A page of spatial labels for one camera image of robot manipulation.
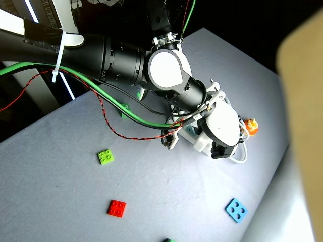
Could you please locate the grey table cloth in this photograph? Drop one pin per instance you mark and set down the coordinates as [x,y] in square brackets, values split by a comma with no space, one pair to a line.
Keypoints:
[164,181]

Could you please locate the white power strip blue sockets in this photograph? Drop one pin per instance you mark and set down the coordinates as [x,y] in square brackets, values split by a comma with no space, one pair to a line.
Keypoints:
[202,143]

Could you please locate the red toy brick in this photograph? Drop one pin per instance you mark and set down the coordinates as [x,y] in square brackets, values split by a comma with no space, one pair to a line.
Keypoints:
[117,208]

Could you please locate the white zip tie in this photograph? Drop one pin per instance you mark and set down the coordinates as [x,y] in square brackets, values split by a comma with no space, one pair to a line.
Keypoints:
[61,50]

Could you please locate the tan blurred panel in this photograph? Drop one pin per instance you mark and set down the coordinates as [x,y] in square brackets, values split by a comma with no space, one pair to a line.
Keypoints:
[308,100]

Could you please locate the lime green toy brick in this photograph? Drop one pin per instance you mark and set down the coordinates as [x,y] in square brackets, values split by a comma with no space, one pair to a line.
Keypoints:
[106,156]

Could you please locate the blue four-hole block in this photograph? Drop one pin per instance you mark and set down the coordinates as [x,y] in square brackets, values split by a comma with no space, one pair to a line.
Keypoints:
[236,210]

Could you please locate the orange toy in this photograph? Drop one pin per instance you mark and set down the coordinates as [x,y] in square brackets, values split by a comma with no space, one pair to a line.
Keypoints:
[252,129]

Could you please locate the green cube number 7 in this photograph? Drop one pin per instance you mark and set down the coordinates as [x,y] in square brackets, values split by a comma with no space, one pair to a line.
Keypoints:
[126,106]

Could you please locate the green cube letter Y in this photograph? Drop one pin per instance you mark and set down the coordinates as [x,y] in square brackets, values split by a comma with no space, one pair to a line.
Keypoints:
[169,240]

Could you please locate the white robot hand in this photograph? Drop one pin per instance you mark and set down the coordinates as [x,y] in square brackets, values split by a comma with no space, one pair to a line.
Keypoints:
[222,123]
[188,65]

